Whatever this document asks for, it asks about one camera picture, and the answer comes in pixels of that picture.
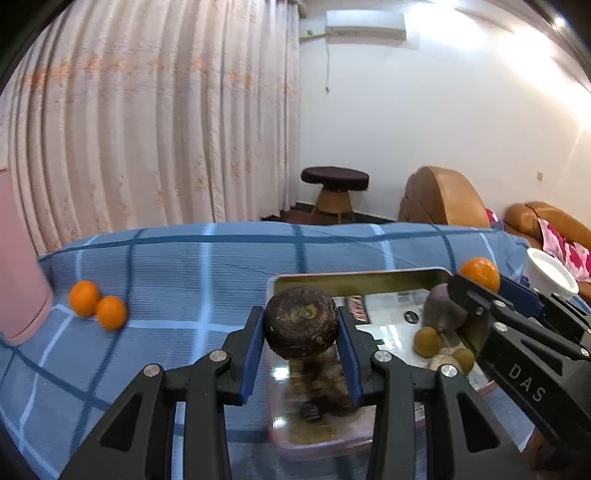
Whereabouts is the dark round stool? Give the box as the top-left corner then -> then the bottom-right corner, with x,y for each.
301,166 -> 370,223

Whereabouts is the blue plaid tablecloth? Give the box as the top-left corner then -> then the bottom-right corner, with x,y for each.
1,222 -> 527,479

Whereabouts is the pink floral blanket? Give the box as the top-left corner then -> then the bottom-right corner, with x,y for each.
484,208 -> 591,283

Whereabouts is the white ceramic mug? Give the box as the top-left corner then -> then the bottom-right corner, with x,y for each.
521,248 -> 579,298

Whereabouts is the purple passion fruit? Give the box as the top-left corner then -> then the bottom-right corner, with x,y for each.
422,283 -> 468,333

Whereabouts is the dark brown round fruit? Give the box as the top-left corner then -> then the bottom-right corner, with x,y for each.
263,286 -> 339,360

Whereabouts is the pink metal tray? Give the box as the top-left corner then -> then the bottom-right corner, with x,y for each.
267,267 -> 465,461

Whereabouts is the orange tangerine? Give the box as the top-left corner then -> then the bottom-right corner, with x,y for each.
95,296 -> 127,331
459,257 -> 501,293
68,280 -> 100,318

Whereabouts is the brown leather armchair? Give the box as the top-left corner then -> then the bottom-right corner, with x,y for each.
398,166 -> 490,229

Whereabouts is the pink floral curtain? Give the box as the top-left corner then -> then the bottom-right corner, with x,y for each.
1,1 -> 305,254

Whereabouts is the white wall air conditioner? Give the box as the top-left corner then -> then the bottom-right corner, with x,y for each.
325,9 -> 407,41

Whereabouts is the small brown-green longan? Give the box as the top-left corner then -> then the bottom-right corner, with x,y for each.
452,348 -> 476,376
413,327 -> 444,358

